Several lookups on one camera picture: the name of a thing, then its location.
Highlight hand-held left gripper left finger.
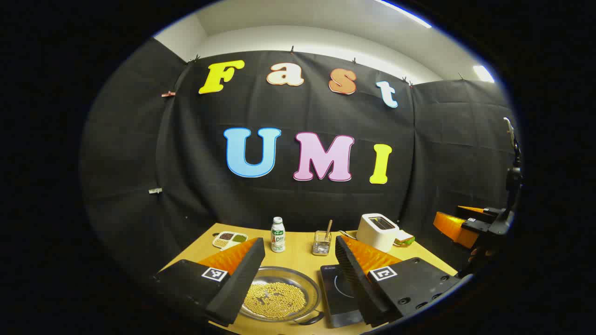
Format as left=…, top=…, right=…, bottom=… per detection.
left=153, top=237, right=266, bottom=326

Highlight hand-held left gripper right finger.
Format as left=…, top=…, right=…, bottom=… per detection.
left=334, top=235, right=462, bottom=327

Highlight black induction cooktop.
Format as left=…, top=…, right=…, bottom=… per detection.
left=319, top=264, right=368, bottom=328

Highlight stainless steel pot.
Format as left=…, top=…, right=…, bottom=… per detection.
left=240, top=266, right=325, bottom=325

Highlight pile of soybeans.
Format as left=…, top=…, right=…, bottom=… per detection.
left=243, top=281, right=308, bottom=320

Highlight white divided bean dish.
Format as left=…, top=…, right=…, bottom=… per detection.
left=212, top=231, right=249, bottom=250

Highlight white toaster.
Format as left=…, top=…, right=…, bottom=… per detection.
left=357, top=213, right=400, bottom=253

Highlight white drink bottle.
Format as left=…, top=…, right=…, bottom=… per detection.
left=271, top=217, right=286, bottom=253

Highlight metal wire utensil basket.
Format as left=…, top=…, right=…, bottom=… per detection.
left=312, top=230, right=332, bottom=256

